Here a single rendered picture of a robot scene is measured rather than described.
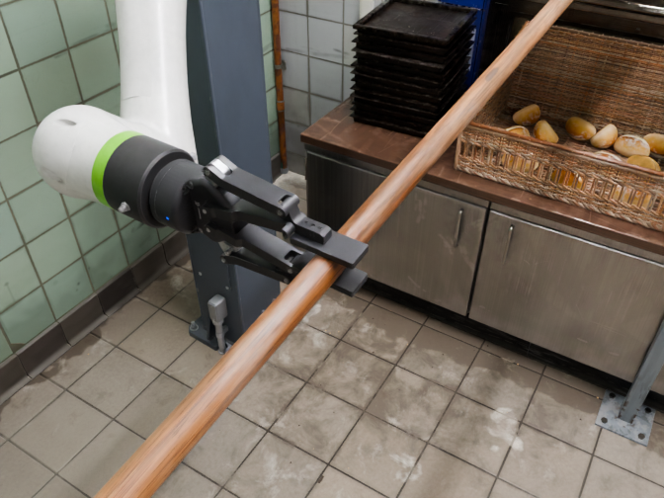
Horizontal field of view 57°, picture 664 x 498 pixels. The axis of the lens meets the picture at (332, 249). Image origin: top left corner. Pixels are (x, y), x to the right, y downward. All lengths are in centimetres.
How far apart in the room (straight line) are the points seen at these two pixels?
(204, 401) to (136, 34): 55
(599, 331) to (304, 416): 86
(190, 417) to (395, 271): 157
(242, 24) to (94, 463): 120
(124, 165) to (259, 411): 127
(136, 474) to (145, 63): 56
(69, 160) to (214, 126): 79
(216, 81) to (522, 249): 91
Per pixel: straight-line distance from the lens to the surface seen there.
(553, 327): 190
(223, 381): 50
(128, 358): 208
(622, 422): 200
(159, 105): 86
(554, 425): 193
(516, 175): 171
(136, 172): 68
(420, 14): 198
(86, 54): 190
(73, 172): 74
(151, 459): 47
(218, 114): 149
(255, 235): 65
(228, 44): 147
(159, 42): 89
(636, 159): 184
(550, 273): 178
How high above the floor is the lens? 150
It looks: 40 degrees down
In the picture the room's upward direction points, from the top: straight up
